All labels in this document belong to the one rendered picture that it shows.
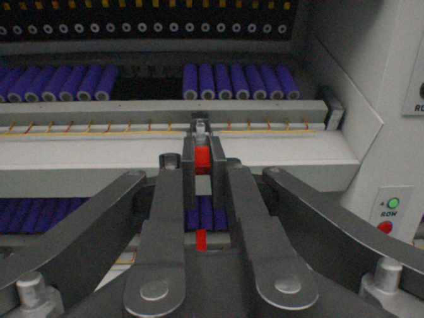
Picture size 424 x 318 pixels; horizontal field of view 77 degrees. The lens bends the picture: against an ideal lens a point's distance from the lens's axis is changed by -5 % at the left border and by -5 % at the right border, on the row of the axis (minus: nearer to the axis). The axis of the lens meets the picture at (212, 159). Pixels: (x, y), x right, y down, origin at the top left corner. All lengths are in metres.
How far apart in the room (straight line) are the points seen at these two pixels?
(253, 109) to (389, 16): 0.14
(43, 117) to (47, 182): 0.07
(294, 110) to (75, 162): 0.22
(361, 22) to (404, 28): 0.05
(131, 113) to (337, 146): 0.22
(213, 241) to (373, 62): 0.29
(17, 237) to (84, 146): 0.22
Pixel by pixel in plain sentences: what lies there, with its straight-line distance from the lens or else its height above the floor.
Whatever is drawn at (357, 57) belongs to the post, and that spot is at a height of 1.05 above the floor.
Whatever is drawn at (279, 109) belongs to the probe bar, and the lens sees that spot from 0.30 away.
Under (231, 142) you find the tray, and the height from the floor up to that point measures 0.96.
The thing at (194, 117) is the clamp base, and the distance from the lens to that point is 0.28.
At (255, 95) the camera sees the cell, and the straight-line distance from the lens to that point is 0.34.
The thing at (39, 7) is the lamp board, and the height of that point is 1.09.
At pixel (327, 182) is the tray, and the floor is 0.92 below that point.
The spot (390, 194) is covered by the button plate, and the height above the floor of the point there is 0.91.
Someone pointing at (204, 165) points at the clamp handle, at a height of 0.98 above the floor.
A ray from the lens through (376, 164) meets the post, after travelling 0.32.
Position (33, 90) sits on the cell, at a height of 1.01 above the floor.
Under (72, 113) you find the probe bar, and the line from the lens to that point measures 0.32.
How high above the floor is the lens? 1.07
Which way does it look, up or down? 25 degrees down
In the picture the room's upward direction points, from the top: 1 degrees clockwise
